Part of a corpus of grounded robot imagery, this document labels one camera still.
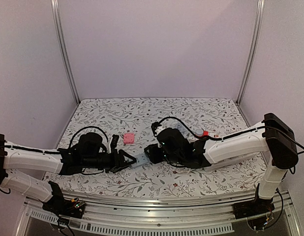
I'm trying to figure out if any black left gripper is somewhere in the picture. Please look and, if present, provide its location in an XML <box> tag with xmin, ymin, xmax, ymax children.
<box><xmin>82</xmin><ymin>149</ymin><xmax>137</xmax><ymax>174</ymax></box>

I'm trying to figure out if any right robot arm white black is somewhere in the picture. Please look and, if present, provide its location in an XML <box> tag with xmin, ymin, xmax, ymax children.
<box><xmin>144</xmin><ymin>113</ymin><xmax>304</xmax><ymax>214</ymax></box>

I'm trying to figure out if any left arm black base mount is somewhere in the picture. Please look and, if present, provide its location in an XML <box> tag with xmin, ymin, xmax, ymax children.
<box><xmin>42</xmin><ymin>196</ymin><xmax>86</xmax><ymax>219</ymax></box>

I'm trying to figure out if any grey blue power strip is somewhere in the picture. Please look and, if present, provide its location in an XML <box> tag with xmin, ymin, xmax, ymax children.
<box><xmin>130</xmin><ymin>153</ymin><xmax>150</xmax><ymax>169</ymax></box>

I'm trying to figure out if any aluminium front rail base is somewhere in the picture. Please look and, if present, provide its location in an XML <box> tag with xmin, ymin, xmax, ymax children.
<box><xmin>19</xmin><ymin>190</ymin><xmax>300</xmax><ymax>234</ymax></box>

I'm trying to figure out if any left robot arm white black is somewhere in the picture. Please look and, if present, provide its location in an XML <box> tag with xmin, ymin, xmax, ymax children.
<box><xmin>0</xmin><ymin>132</ymin><xmax>137</xmax><ymax>213</ymax></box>

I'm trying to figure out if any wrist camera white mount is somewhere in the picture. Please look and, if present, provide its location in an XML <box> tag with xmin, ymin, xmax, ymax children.
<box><xmin>151</xmin><ymin>121</ymin><xmax>165</xmax><ymax>137</ymax></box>
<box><xmin>109</xmin><ymin>134</ymin><xmax>119</xmax><ymax>152</ymax></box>

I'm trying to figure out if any grey coiled power cable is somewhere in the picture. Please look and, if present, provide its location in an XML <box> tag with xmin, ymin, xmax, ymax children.
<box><xmin>175</xmin><ymin>122</ymin><xmax>192</xmax><ymax>138</ymax></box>

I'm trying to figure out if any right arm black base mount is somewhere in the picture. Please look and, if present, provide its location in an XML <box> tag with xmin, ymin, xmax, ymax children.
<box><xmin>232</xmin><ymin>198</ymin><xmax>274</xmax><ymax>219</ymax></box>

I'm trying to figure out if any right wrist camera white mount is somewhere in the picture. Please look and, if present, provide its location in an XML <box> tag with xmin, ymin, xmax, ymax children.
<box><xmin>151</xmin><ymin>121</ymin><xmax>165</xmax><ymax>137</ymax></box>

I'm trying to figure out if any pink plug adapter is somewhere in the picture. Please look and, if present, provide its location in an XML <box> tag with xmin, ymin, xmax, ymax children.
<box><xmin>123</xmin><ymin>133</ymin><xmax>135</xmax><ymax>145</ymax></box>

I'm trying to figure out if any aluminium frame post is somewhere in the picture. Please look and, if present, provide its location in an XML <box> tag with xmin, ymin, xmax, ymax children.
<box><xmin>236</xmin><ymin>0</ymin><xmax>265</xmax><ymax>106</ymax></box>
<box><xmin>51</xmin><ymin>0</ymin><xmax>81</xmax><ymax>105</ymax></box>

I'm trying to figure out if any left aluminium frame post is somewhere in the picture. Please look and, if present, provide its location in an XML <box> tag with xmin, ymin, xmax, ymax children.
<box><xmin>51</xmin><ymin>0</ymin><xmax>81</xmax><ymax>105</ymax></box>

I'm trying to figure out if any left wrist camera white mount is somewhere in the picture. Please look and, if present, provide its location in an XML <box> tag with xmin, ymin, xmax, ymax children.
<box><xmin>109</xmin><ymin>134</ymin><xmax>119</xmax><ymax>152</ymax></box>

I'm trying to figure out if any white cube adapter red print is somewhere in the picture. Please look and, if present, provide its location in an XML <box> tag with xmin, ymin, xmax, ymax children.
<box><xmin>210</xmin><ymin>134</ymin><xmax>219</xmax><ymax>138</ymax></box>

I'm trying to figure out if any floral patterned table mat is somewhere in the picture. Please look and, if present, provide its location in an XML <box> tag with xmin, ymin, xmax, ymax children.
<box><xmin>43</xmin><ymin>98</ymin><xmax>266</xmax><ymax>198</ymax></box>

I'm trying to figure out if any right aluminium frame post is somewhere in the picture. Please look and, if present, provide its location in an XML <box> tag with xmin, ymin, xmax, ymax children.
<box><xmin>236</xmin><ymin>0</ymin><xmax>265</xmax><ymax>106</ymax></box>

